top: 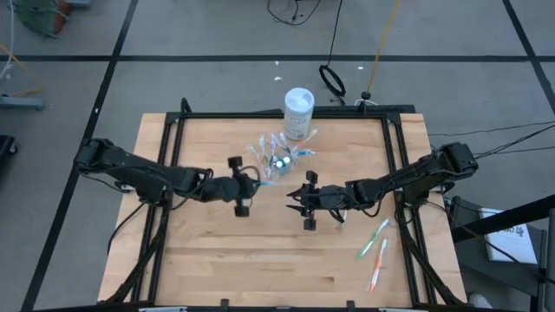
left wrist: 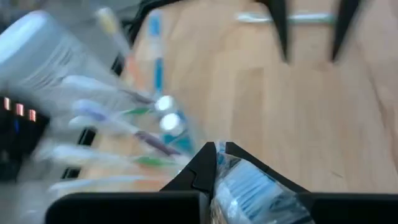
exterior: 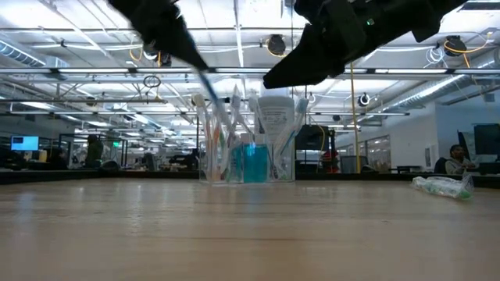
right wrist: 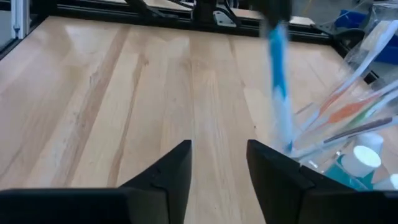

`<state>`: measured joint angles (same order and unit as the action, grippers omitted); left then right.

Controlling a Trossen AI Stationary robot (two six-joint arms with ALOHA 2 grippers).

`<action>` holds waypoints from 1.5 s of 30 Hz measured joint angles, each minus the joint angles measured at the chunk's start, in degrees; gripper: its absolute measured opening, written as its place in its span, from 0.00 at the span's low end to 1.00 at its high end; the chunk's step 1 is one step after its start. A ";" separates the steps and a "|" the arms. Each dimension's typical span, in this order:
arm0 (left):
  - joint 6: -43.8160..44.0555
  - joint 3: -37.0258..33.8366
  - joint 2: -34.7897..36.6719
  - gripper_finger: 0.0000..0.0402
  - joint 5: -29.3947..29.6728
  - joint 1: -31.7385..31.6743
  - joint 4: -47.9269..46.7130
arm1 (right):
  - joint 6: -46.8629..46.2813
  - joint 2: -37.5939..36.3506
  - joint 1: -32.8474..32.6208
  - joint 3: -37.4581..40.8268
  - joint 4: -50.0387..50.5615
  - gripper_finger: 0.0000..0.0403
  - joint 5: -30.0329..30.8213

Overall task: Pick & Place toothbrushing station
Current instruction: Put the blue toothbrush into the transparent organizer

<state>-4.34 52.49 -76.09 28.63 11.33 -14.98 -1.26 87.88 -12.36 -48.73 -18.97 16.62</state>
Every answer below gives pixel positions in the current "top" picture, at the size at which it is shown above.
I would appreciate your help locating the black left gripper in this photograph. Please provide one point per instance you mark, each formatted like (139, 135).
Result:
(241, 211)

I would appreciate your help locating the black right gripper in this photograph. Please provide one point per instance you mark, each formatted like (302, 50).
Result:
(310, 223)

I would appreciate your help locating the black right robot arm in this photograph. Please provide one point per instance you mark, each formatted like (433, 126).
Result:
(412, 177)

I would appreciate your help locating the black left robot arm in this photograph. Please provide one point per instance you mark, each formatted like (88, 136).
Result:
(143, 171)

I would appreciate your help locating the white wipes canister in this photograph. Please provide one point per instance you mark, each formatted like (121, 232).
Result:
(299, 108)

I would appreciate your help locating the black table clamp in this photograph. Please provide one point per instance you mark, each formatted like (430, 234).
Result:
(350, 305)
(224, 304)

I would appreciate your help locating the black side cart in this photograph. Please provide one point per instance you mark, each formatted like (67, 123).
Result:
(472, 260)

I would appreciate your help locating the white booklet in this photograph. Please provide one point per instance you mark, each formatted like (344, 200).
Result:
(509, 236)

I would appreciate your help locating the grey metal base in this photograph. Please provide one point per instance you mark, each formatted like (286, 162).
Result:
(21, 103)

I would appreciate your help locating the black floor object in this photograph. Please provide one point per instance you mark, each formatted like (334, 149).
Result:
(6, 151)

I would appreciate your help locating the green and orange object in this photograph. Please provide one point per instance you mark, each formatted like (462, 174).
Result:
(41, 17)

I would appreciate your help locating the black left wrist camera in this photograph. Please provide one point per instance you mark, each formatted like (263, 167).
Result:
(240, 187)

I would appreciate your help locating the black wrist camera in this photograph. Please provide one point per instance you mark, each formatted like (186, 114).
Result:
(240, 187)
(325, 198)

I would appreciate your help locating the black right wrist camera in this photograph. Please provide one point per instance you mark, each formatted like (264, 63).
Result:
(325, 198)

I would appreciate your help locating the black aluminium table frame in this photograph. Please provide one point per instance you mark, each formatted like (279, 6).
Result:
(217, 115)

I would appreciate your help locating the silver metal bracket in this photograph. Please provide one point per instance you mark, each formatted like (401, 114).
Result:
(162, 309)
(403, 310)

